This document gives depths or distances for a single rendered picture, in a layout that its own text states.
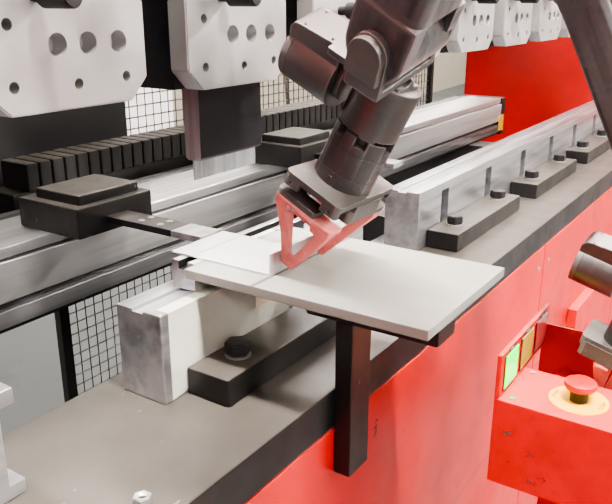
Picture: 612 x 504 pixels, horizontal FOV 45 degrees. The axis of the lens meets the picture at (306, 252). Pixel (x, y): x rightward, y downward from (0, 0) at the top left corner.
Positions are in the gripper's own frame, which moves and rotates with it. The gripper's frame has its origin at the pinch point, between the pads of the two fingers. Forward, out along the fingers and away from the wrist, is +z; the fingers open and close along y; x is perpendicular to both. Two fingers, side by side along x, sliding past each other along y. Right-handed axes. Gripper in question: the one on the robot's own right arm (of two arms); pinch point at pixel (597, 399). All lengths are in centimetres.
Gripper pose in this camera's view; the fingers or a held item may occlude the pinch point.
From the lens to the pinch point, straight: 110.5
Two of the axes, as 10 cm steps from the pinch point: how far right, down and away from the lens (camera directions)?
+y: -8.0, -4.2, 4.2
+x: -5.5, 2.6, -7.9
